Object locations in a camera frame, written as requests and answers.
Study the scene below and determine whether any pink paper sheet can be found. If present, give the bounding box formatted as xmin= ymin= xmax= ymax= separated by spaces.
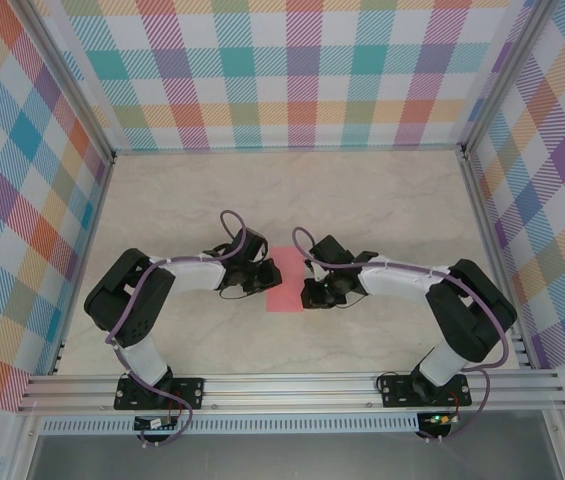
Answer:
xmin=265 ymin=245 xmax=309 ymax=314

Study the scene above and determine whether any aluminium frame floor bar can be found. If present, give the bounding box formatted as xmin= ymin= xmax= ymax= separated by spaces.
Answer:
xmin=50 ymin=152 xmax=117 ymax=376
xmin=111 ymin=143 xmax=466 ymax=154
xmin=459 ymin=149 xmax=534 ymax=371

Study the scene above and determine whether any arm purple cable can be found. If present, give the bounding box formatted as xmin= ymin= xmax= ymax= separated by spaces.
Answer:
xmin=291 ymin=227 xmax=513 ymax=444
xmin=105 ymin=209 xmax=249 ymax=449

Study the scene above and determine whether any perforated metal cable tray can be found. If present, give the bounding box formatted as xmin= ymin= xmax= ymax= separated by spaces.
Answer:
xmin=40 ymin=417 xmax=421 ymax=435

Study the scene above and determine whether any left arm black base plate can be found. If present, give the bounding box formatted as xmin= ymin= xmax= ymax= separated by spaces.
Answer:
xmin=114 ymin=375 xmax=207 ymax=411

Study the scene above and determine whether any grey metal panel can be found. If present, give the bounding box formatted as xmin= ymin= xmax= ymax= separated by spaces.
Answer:
xmin=26 ymin=432 xmax=563 ymax=480

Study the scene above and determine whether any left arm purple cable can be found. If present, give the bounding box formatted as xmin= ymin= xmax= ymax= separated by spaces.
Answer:
xmin=105 ymin=209 xmax=249 ymax=449

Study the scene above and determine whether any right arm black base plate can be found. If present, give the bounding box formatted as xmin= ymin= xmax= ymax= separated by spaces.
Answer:
xmin=377 ymin=372 xmax=473 ymax=409

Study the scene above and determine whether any aluminium frame leg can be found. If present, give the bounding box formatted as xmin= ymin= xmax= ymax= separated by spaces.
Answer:
xmin=4 ymin=413 xmax=46 ymax=480
xmin=541 ymin=409 xmax=565 ymax=480

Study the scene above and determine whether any aluminium frame post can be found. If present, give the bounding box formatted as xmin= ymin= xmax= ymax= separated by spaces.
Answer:
xmin=459 ymin=0 xmax=559 ymax=160
xmin=20 ymin=0 xmax=117 ymax=164

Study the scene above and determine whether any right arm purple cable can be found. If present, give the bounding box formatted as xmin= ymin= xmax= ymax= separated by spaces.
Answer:
xmin=291 ymin=227 xmax=513 ymax=444

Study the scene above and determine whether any circuit board with green LED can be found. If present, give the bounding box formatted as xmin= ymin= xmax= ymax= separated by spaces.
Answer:
xmin=422 ymin=411 xmax=459 ymax=430

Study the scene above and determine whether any aluminium mounting rail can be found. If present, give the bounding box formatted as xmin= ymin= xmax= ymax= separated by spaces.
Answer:
xmin=17 ymin=372 xmax=565 ymax=415

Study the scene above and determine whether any black labelled circuit board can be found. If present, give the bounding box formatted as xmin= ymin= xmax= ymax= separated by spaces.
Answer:
xmin=133 ymin=416 xmax=179 ymax=433

